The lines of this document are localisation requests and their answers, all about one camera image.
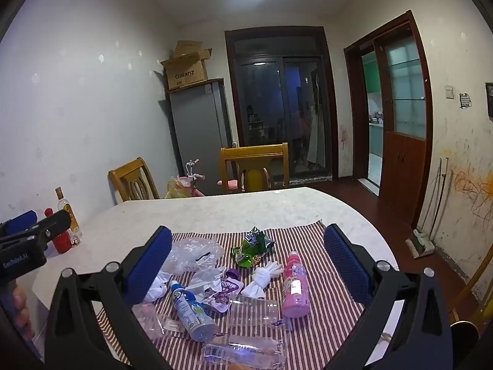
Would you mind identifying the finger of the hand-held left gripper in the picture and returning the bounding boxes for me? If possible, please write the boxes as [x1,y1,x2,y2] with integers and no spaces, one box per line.
[0,211,72,246]
[0,210,38,236]

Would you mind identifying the large clear plastic bag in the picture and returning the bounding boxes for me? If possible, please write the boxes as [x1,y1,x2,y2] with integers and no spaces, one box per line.
[162,237,226,274]

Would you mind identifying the grey refrigerator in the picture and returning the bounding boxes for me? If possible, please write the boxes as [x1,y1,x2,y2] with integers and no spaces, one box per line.
[166,78,235,197]

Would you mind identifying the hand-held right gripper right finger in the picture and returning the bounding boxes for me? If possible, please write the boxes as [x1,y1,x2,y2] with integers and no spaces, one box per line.
[323,224,453,370]

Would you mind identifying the yellow plastic object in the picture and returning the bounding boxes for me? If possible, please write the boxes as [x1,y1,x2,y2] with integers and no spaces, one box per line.
[246,169,264,192]

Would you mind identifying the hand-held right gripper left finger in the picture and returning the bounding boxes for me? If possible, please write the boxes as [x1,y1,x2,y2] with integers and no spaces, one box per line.
[44,225,173,370]

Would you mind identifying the clear liquor bottle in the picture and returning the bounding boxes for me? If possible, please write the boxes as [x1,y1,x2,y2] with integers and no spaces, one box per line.
[55,187,82,245]

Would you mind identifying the clear plastic wrapper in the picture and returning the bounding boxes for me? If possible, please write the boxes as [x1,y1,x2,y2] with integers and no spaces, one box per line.
[189,265,228,297]

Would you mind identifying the wooden glass-panel partition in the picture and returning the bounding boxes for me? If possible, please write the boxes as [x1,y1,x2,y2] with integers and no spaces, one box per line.
[373,21,434,228]

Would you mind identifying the patterned door mat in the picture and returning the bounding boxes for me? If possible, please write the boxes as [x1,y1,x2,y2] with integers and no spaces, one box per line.
[270,173,332,187]

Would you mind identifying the crushed clear plastic bottle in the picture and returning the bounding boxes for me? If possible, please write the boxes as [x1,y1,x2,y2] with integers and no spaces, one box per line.
[200,333,289,368]

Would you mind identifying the yellow plastic bag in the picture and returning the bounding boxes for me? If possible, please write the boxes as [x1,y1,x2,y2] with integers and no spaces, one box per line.
[165,177,193,199]

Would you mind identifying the pink drink bottle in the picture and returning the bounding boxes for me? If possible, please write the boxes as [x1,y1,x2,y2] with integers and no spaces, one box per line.
[281,250,312,319]

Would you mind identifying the small clear plastic bag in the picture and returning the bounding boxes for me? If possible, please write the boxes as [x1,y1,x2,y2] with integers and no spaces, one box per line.
[133,304,185,340]

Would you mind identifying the large cardboard box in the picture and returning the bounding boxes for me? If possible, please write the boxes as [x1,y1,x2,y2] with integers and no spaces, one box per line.
[160,48,212,90]

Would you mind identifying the blue drink bottle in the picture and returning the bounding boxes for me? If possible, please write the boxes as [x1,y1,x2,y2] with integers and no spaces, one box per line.
[169,281,219,343]

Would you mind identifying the dustpan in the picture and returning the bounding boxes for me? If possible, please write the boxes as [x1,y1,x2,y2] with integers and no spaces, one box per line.
[405,229,435,259]

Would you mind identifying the knotted white tissue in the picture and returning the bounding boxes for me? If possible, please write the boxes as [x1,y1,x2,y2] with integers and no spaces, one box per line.
[241,261,286,299]

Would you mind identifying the pink tricycle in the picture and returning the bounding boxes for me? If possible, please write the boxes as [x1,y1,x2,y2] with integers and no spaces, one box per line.
[171,159,239,198]

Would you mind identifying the dark glass sliding door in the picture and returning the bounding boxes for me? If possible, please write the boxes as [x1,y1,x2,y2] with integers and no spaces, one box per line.
[224,26,340,181]

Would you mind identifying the purple drink pouch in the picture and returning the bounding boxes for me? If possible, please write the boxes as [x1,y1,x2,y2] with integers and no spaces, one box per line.
[200,269,245,315]

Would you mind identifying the green snack packet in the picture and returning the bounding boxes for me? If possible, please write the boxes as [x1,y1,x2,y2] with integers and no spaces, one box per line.
[230,227,276,269]

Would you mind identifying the clear plastic tray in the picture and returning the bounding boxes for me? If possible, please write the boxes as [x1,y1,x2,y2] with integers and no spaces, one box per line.
[227,295,287,330]

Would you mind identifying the green kitchen cabinet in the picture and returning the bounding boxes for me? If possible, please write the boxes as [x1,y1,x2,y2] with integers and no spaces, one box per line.
[362,52,380,94]

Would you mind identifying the wooden chair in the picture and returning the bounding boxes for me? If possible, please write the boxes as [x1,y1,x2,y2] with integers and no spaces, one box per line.
[449,254,493,332]
[219,142,289,194]
[108,157,160,206]

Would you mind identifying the thin metal rods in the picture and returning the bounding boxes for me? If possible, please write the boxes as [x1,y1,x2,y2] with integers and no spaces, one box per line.
[418,157,451,240]

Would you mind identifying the person's left hand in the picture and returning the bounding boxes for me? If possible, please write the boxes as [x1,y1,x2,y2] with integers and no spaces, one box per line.
[11,287,35,340]

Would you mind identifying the red striped cloth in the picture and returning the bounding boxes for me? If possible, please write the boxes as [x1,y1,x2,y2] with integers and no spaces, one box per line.
[96,220,389,370]

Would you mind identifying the red liquor bottle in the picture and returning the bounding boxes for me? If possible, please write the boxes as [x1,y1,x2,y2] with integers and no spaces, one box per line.
[43,207,72,254]

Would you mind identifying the flat cardboard box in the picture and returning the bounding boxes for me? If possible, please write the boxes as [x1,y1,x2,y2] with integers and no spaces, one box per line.
[174,40,203,58]

